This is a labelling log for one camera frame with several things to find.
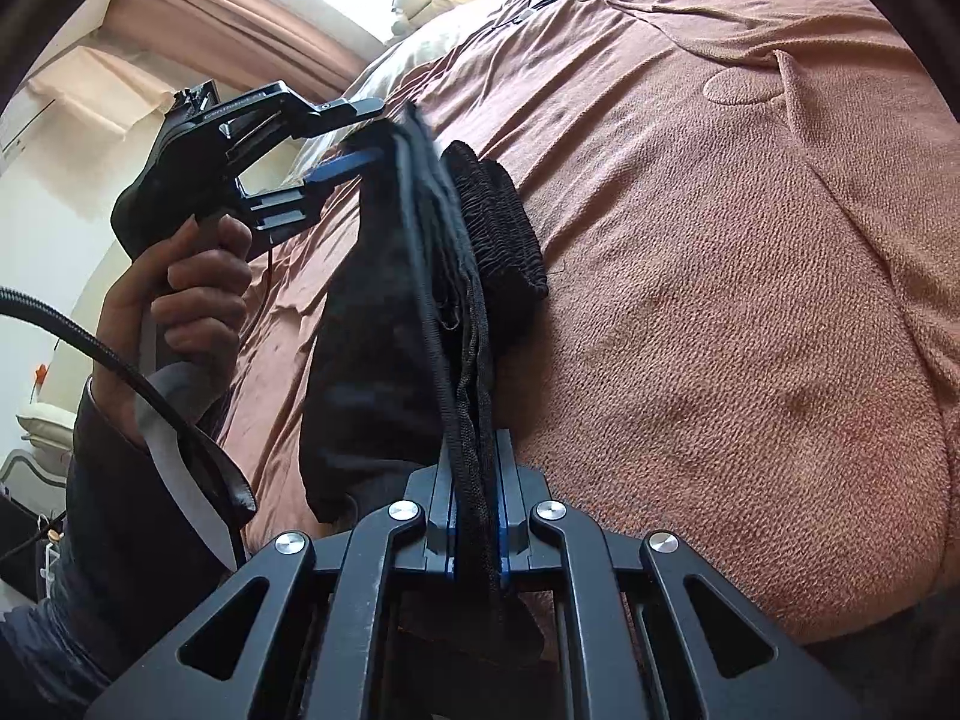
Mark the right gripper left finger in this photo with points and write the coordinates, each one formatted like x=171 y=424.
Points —
x=360 y=578

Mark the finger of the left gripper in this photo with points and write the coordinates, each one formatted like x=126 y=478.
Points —
x=344 y=168
x=342 y=113

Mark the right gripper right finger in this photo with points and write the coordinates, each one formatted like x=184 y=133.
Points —
x=596 y=581

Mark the black shorts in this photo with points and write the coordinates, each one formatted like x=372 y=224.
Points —
x=401 y=376

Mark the person's left forearm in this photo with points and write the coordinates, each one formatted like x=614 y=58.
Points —
x=130 y=570

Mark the person's left hand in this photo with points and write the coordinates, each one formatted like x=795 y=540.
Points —
x=192 y=286

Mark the beige pillow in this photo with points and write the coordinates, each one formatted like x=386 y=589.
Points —
x=429 y=46

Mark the plush toy on sill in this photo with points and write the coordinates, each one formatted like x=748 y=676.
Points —
x=410 y=15

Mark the left brown curtain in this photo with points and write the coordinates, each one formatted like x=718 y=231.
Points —
x=243 y=43

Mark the white air conditioner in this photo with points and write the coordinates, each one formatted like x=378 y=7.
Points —
x=22 y=120

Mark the cream leather headboard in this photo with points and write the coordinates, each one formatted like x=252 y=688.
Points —
x=48 y=417

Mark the brown bed blanket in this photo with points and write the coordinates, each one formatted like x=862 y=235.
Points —
x=749 y=216

